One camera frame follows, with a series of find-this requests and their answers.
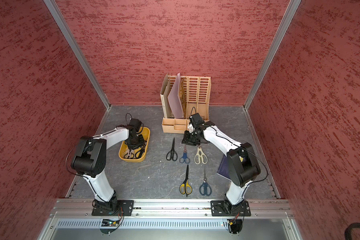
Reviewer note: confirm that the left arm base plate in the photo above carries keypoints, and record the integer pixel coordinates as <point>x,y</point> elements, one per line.
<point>115,208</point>

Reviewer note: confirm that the beige plastic file organizer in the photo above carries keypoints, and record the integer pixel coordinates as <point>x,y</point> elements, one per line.
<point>195,97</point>

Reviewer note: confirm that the yellow black handled scissors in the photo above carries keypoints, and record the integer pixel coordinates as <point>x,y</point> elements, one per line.
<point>185,188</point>

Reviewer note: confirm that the aluminium right corner post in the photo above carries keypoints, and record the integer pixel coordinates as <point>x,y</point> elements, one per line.
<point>279,35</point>

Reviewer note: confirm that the lilac folder in organizer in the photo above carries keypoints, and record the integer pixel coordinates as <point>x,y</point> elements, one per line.
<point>174,99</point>

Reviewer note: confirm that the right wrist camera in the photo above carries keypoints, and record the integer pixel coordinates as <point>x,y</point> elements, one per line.
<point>195,121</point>

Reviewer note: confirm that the pink handled scissors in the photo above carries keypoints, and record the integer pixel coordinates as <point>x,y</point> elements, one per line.
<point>129,154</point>

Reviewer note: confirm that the yellow plastic storage tray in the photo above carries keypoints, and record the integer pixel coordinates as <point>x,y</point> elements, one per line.
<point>146,134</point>

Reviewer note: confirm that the blue handled small scissors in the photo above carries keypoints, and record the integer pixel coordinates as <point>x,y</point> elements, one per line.
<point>184,159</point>

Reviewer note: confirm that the cream handled kitchen scissors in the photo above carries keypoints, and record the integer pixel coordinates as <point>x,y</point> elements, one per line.
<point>200,156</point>

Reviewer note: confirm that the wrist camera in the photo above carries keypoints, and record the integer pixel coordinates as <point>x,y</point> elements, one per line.
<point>136,124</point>
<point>195,121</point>

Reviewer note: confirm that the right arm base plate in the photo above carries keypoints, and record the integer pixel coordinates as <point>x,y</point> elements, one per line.
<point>226,209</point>

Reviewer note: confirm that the dark blue book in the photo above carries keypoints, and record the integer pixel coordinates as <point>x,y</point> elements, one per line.
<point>223,169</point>

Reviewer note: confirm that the aluminium corner post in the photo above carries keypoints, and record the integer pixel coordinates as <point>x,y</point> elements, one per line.
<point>279,35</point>
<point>67,33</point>

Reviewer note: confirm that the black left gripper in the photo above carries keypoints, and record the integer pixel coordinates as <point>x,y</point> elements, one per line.
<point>140,144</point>

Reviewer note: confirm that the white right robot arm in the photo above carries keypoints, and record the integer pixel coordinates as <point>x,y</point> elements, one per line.
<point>243,165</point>

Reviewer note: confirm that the aluminium left corner post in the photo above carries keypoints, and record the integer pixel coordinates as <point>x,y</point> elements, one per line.
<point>67,33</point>

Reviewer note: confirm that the dark blue handled scissors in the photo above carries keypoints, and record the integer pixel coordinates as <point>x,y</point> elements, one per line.
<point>205,189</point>

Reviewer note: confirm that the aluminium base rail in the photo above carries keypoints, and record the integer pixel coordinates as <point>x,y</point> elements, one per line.
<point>183,214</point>

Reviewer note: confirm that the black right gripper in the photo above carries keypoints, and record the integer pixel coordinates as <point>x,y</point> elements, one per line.
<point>188,141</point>

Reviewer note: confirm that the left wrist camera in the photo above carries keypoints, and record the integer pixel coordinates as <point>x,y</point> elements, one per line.
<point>136,124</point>

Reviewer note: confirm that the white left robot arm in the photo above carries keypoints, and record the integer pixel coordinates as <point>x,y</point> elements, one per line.
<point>90,160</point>

